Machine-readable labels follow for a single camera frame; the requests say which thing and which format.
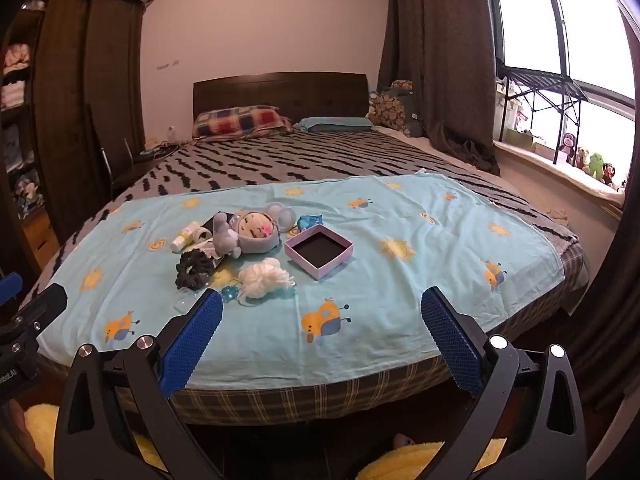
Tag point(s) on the brown plush toy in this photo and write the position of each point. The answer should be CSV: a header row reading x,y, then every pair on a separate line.
x,y
608,174

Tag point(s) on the black scrunchie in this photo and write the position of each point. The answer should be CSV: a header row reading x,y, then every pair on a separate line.
x,y
192,270

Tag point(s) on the white tube yellow cap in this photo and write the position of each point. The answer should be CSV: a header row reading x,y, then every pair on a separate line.
x,y
182,237

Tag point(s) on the dark teal cushion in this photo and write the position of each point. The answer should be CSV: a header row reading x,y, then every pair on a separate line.
x,y
414,115

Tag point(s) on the bed with plaid sheet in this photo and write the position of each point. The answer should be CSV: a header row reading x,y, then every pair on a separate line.
x,y
300,405

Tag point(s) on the yellow fluffy mat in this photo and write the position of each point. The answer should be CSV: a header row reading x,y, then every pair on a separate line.
x,y
40,435

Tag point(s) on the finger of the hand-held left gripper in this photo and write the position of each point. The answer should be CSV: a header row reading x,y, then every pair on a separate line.
x,y
44,304
10,287

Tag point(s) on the beige plush toy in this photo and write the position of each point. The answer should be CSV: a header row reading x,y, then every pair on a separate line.
x,y
582,157

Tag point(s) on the light blue printed cloth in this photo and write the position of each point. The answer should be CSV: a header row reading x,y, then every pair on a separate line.
x,y
400,310

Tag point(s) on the teal pillow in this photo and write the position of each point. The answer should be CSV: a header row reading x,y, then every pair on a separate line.
x,y
332,124

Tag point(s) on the brown curtain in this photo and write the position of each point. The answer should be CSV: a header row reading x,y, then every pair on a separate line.
x,y
440,60
610,310

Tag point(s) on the black folding rack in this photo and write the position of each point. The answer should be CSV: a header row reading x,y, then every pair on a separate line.
x,y
542,80

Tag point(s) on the white bath pouf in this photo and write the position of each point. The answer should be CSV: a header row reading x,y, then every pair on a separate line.
x,y
265,280

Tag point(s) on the purple monkey plush toy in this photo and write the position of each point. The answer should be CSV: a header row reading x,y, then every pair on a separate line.
x,y
567,147

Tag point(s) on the white tape roll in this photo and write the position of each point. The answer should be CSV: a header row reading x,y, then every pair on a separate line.
x,y
202,235

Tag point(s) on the pink square box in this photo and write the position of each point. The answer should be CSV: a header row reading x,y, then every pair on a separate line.
x,y
320,251

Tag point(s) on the dark wooden headboard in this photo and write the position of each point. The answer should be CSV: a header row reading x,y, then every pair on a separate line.
x,y
280,92

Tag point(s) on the dark metal-frame chair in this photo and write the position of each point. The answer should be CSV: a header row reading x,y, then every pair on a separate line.
x,y
117,165

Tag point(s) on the green plush toy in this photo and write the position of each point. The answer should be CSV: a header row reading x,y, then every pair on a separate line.
x,y
596,165

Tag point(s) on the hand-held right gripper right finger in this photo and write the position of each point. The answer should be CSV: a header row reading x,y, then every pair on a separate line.
x,y
452,345

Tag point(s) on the blue white crumpled wrapper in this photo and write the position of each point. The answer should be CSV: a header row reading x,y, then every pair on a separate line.
x,y
310,222

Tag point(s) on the stack of folded clothes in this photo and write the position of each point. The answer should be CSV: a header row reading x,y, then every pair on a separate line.
x,y
17,90

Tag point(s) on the grey hooded plush doll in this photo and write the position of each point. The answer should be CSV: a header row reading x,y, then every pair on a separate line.
x,y
255,232

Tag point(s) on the dark wooden wardrobe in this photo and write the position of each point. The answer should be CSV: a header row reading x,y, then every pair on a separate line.
x,y
90,110

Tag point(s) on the red blue plaid pillow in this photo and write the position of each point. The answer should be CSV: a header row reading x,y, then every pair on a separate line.
x,y
240,121

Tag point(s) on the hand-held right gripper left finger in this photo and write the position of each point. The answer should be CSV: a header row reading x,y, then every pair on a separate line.
x,y
192,345

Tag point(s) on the blue crystal trinket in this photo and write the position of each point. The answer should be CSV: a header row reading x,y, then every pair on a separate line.
x,y
231,294

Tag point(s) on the grey plush toy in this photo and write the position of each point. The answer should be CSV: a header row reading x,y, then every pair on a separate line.
x,y
225,237

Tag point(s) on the large window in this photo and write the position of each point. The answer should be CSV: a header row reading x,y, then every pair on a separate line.
x,y
530,20

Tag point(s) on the clear plastic piece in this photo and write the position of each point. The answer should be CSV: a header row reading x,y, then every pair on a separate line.
x,y
182,302

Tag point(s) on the grey black striped blanket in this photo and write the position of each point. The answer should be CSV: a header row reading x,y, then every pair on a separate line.
x,y
300,160

